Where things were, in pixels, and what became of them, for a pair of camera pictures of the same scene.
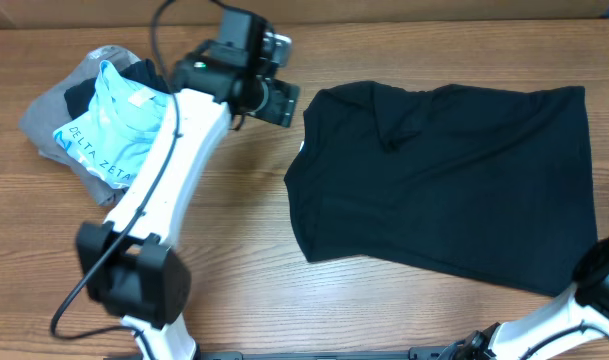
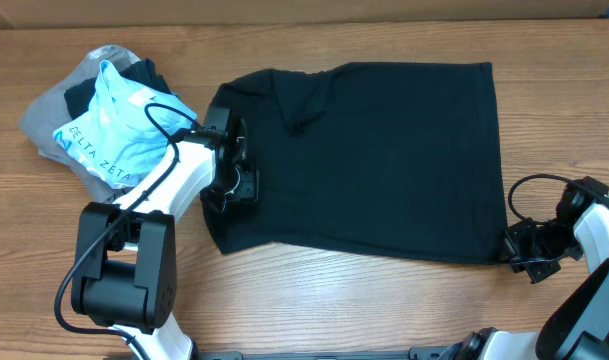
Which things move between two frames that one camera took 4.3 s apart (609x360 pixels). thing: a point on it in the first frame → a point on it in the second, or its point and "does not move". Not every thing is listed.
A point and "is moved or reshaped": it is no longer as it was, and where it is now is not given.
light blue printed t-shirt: [110, 142] does not move
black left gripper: [283, 104] → [249, 188]
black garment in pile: [78, 97] does not move
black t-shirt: [485, 183] is moved or reshaped
